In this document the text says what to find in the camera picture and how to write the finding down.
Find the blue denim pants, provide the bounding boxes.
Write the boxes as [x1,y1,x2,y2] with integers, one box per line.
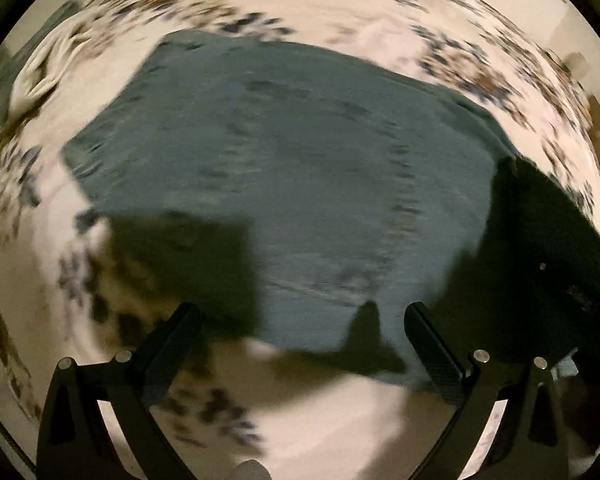
[62,30,520,382]

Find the floral patterned bed blanket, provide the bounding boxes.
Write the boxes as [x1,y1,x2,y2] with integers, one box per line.
[0,0,600,479]

